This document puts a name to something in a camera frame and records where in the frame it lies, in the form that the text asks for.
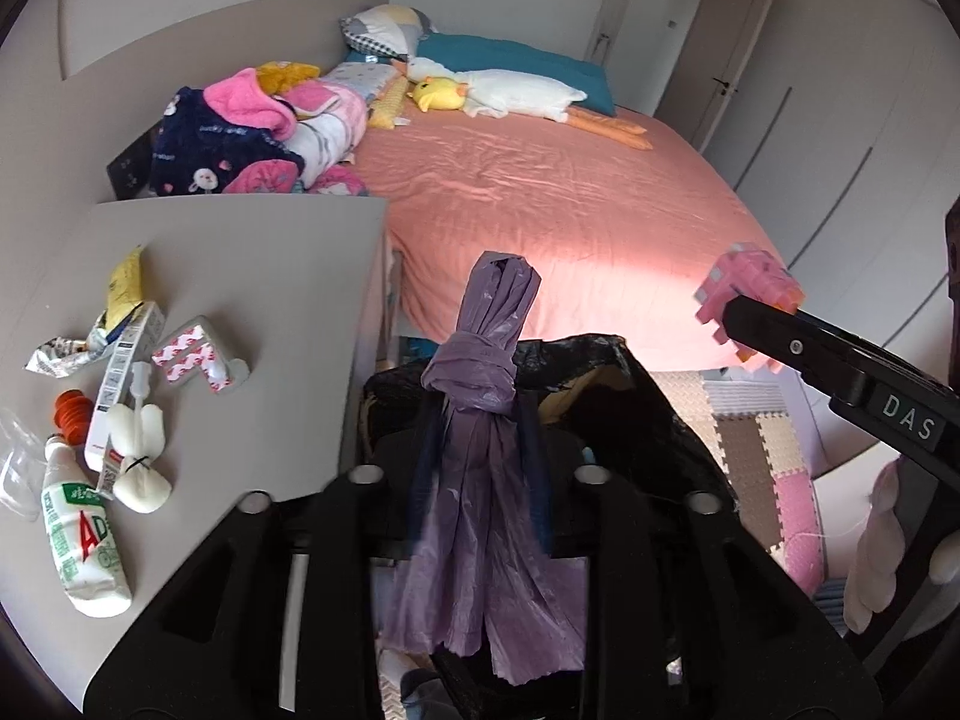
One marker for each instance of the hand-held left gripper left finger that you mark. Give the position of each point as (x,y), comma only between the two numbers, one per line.
(337,540)

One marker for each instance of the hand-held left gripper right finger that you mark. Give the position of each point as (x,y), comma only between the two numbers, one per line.
(538,487)

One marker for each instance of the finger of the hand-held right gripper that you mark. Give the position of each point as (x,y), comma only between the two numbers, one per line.
(795,349)

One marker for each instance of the pink foam puzzle piece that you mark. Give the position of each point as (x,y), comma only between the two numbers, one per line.
(739,277)

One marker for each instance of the black trash bag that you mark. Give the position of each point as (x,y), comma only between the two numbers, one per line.
(660,420)

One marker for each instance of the purple plastic bag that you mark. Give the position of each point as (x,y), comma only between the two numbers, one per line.
(480,360)

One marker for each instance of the long white cardboard box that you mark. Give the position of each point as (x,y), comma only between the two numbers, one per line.
(124,367)

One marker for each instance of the person's right hand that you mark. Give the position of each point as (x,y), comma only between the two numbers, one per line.
(870,540)

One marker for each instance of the foam puzzle floor mat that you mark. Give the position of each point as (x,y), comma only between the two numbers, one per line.
(750,450)

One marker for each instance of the white plastic dropper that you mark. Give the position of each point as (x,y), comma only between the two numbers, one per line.
(142,420)

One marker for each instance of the pink patterned blister pack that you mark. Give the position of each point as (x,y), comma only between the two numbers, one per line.
(187,349)

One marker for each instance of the white green-label drink bottle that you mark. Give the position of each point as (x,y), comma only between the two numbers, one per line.
(82,540)

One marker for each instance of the bed with pink sheet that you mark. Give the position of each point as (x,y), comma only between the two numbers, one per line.
(540,202)

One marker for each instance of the orange ribbed cap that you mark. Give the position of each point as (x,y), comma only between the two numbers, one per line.
(71,416)

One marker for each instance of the clear plastic wrap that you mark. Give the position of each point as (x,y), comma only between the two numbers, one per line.
(19,480)

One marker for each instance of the yellow snack packet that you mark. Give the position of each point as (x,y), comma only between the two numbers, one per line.
(124,289)

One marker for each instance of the crumpled pale snack wrapper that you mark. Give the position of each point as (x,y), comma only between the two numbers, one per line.
(60,352)

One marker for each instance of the white goose plush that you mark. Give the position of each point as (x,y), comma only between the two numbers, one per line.
(517,94)

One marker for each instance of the teal pillow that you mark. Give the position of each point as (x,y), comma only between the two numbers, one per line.
(525,60)

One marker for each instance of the yellow duck plush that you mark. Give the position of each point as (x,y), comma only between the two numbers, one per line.
(435,96)

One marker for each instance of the white pink printed quilt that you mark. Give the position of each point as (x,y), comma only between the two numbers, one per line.
(322,135)

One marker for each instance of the yellow spotted plush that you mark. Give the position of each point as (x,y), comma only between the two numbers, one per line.
(386,105)

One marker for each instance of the navy printed blanket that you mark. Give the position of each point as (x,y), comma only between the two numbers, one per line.
(195,142)

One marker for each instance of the black socket panel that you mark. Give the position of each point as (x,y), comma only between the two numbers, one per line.
(131,165)

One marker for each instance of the grey white printed pillow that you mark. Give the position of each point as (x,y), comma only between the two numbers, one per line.
(364,75)

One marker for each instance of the pink fleece garment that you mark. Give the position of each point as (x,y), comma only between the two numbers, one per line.
(240,101)

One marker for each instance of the yellow cloth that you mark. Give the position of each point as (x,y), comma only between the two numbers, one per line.
(285,75)

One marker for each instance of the patchwork pillow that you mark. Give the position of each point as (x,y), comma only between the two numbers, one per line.
(382,30)

